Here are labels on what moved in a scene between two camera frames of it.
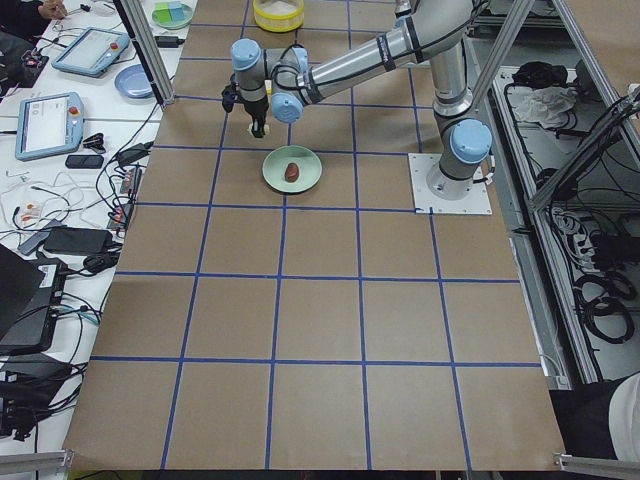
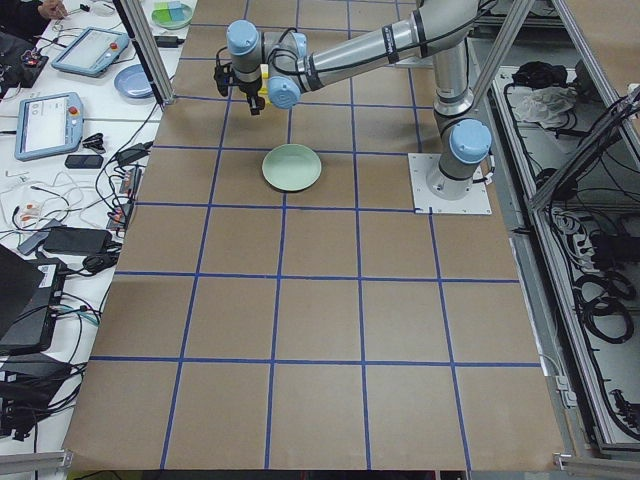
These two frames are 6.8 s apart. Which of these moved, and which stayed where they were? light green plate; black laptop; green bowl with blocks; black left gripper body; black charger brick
Moved: black left gripper body
Stayed: black laptop; light green plate; green bowl with blocks; black charger brick
